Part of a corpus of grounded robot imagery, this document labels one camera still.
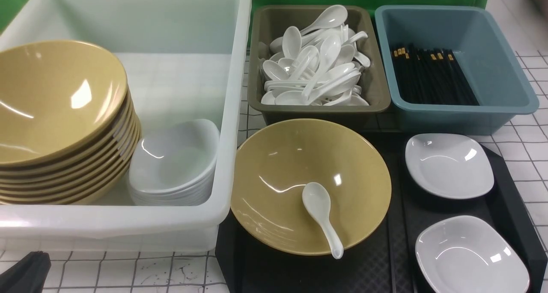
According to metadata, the bundle of black chopsticks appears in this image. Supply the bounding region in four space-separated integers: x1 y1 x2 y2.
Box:
390 43 480 106

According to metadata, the large white plastic bin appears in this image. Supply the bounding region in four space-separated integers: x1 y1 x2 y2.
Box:
1 0 252 253

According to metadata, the black plastic serving tray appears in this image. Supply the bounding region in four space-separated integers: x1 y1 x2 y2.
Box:
214 132 547 293

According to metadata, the olive plastic spoon bin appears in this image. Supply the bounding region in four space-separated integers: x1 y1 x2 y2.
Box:
248 5 391 130

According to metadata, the stack of white dishes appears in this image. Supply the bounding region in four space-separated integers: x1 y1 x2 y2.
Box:
127 119 220 206

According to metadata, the yellow noodle bowl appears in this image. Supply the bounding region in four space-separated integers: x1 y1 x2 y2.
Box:
231 119 392 256

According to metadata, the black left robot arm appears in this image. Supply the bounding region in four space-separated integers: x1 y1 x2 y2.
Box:
0 251 51 293

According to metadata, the blue plastic chopstick bin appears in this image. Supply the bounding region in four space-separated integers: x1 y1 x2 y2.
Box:
375 5 539 135

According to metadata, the white ceramic soup spoon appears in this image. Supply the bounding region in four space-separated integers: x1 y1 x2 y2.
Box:
302 182 344 260

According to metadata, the white square side dish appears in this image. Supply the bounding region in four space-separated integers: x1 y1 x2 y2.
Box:
405 133 494 200
415 215 531 293

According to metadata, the stack of yellow bowls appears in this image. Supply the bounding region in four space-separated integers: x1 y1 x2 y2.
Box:
0 40 142 205

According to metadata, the pile of white spoons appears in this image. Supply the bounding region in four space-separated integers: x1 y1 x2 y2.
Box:
260 5 371 106

